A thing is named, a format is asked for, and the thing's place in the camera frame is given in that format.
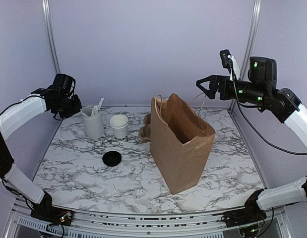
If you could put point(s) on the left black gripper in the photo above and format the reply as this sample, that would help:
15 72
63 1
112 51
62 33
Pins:
77 107

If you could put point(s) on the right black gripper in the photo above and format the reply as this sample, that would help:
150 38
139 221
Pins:
215 86

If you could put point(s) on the brown cardboard box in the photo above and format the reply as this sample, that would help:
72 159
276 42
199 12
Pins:
180 142

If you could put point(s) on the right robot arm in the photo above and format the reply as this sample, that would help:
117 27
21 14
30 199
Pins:
261 92

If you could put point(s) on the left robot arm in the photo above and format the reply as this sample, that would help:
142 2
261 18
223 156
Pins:
17 122

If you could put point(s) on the white plastic utensil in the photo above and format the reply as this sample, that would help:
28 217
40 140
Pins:
98 106

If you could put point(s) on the white ribbed utensil container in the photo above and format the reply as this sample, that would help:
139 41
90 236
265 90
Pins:
93 124

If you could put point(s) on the remaining pulp carrier stack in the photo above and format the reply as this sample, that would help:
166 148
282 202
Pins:
145 131

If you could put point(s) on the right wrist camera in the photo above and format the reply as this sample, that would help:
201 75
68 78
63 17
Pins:
230 63

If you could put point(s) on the right aluminium frame post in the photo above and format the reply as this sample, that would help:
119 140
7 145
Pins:
251 36

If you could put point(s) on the aluminium frame post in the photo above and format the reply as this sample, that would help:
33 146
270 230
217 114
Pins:
251 36
50 34

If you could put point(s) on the left aluminium frame post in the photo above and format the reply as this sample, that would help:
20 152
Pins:
50 34

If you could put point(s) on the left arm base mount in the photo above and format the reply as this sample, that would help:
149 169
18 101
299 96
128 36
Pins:
50 213

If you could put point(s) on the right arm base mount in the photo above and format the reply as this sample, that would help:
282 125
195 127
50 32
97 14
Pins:
249 214

